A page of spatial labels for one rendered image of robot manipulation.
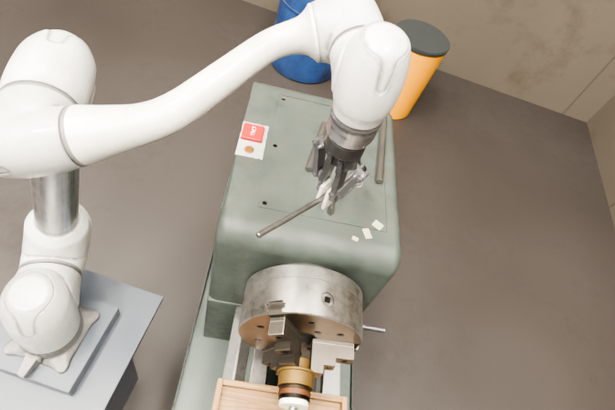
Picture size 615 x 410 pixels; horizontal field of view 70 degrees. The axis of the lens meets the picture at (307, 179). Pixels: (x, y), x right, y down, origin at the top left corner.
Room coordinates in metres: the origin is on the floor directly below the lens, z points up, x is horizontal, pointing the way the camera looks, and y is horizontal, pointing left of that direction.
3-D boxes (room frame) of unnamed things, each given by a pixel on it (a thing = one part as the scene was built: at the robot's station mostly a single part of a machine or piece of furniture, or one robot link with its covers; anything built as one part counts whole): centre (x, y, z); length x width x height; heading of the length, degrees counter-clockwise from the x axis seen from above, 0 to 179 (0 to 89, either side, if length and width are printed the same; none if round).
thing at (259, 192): (0.87, -0.02, 1.06); 0.59 x 0.48 x 0.39; 10
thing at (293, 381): (0.33, -0.13, 1.08); 0.09 x 0.09 x 0.09; 10
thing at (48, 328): (0.32, 0.54, 0.97); 0.18 x 0.16 x 0.22; 22
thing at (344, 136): (0.59, -0.04, 1.66); 0.09 x 0.09 x 0.06
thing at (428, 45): (2.91, -0.42, 0.33); 0.41 x 0.41 x 0.65
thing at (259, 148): (0.85, 0.19, 1.23); 0.13 x 0.08 x 0.06; 10
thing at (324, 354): (0.42, -0.21, 1.09); 0.12 x 0.11 x 0.05; 100
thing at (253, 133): (0.88, 0.19, 1.26); 0.06 x 0.06 x 0.02; 10
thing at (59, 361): (0.29, 0.53, 0.83); 0.22 x 0.18 x 0.06; 0
